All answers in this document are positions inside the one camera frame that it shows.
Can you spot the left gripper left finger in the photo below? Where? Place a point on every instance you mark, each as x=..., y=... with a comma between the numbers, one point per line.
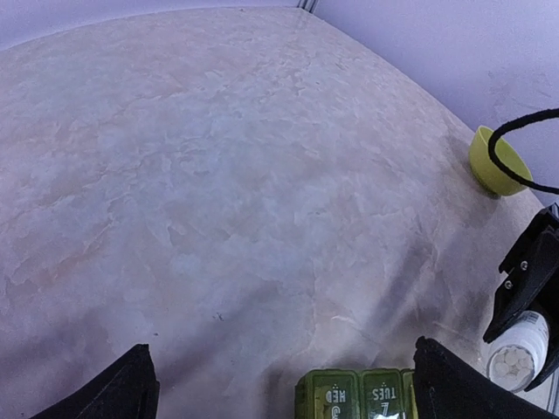
x=128, y=388

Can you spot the small white pill bottle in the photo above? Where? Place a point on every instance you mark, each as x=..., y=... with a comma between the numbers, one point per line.
x=517, y=356

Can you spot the green weekly pill organizer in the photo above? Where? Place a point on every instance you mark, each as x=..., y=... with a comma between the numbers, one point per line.
x=338, y=393

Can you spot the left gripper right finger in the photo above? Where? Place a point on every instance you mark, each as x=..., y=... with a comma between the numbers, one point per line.
x=447, y=387

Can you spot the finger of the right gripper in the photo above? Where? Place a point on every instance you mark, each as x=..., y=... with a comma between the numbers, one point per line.
x=551, y=362
x=531, y=277

